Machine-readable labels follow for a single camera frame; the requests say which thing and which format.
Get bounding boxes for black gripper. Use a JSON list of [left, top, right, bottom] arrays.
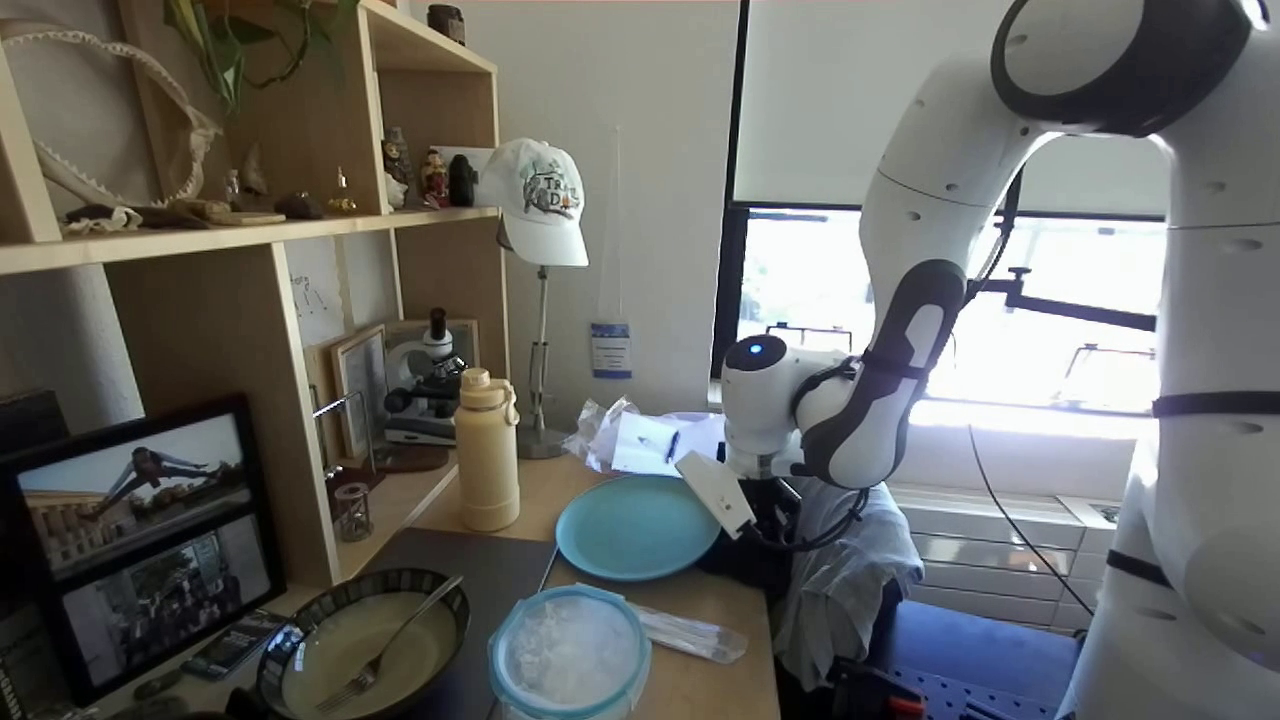
[[730, 475, 812, 581]]

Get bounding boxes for blue plate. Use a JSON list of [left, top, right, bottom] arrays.
[[554, 472, 730, 588]]

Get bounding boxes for grey cloth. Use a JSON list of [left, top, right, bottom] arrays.
[[772, 475, 930, 697]]

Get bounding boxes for plastic wrapped cutlery packet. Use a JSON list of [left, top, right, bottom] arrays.
[[626, 601, 751, 669]]

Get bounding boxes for loose white papers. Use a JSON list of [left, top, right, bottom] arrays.
[[564, 398, 738, 479]]

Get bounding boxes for clear container with blue rim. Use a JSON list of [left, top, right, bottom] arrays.
[[483, 581, 655, 720]]

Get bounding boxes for blue perforated plastic crate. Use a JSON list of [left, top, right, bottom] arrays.
[[877, 595, 1094, 720]]

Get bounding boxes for grey placemat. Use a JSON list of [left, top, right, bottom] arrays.
[[356, 529, 571, 720]]

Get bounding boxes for cream water bottle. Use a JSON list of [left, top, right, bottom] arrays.
[[452, 368, 528, 538]]

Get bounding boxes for black white microscope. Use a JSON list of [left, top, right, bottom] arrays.
[[375, 308, 472, 452]]

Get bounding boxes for silver fork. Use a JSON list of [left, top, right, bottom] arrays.
[[316, 572, 472, 717]]

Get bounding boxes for white printed baseball cap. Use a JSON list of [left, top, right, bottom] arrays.
[[472, 137, 593, 272]]

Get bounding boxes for small brown glass jar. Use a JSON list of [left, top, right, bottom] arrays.
[[333, 475, 375, 546]]

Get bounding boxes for wooden framed picture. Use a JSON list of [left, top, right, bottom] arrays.
[[326, 324, 391, 472]]

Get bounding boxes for small dark figurine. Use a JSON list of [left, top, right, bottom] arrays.
[[445, 153, 483, 211]]

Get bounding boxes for wooden shelf unit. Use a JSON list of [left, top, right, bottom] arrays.
[[0, 0, 518, 720]]

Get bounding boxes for small brown figurine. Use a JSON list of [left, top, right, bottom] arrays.
[[381, 125, 419, 211]]

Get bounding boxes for green potted trailing plant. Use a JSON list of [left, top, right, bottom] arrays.
[[166, 0, 366, 111]]

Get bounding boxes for large clear glass vase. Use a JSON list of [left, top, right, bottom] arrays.
[[0, 15, 225, 230]]

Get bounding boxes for blue white wall label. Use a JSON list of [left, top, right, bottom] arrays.
[[586, 317, 639, 387]]

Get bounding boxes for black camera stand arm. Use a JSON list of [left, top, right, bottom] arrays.
[[973, 263, 1161, 336]]

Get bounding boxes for black double photo frame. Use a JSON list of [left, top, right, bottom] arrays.
[[0, 392, 289, 709]]

